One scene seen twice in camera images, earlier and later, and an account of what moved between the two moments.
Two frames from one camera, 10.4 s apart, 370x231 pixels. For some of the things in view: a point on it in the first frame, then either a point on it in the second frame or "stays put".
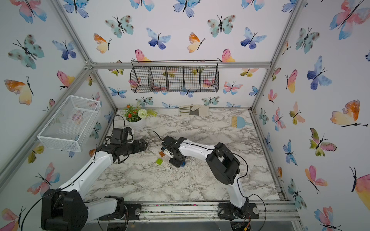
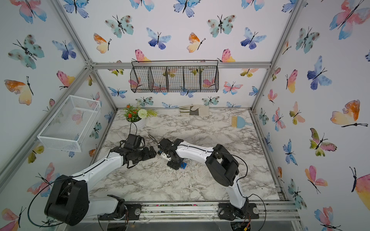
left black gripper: (138, 148) → (148, 155)
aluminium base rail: (270, 211) stays put
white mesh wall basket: (70, 128) stays put
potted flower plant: (136, 118) stays put
